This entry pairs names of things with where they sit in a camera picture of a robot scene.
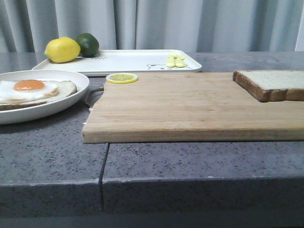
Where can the bread slice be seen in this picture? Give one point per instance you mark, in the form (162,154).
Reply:
(272,85)
(64,89)

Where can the white round plate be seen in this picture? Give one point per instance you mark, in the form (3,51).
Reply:
(39,111)

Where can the white rectangular tray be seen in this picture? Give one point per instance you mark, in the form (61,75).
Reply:
(117,61)

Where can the wooden cutting board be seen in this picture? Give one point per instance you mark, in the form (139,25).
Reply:
(188,107)

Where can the lemon slice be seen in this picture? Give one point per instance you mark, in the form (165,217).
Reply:
(121,78)

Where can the green lime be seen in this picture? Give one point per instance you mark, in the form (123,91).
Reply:
(89,45)

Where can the yellow lemon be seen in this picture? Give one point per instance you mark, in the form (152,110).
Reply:
(62,50)

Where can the fried egg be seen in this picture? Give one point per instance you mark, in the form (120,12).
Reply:
(12,92)

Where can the grey curtain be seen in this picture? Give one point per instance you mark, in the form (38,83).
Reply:
(188,25)

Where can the metal cutting board handle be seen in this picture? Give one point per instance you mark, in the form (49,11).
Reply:
(90,95)

